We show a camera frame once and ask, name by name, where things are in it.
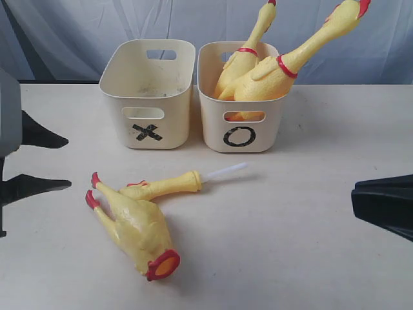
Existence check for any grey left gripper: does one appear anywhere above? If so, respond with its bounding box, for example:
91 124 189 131
1 69 72 238

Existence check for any headless yellow rubber chicken body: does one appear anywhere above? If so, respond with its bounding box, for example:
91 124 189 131
85 172 181 282

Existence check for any yellow rubber chicken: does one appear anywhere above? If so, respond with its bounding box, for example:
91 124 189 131
217 1 370 101
214 0 277 99

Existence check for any cream bin marked X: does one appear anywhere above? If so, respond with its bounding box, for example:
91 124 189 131
99 39 196 149

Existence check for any cream bin marked O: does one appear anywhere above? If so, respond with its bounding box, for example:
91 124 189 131
197 41 288 153

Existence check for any detached chicken head with tube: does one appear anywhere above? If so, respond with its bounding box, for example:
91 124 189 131
118 162 248 201

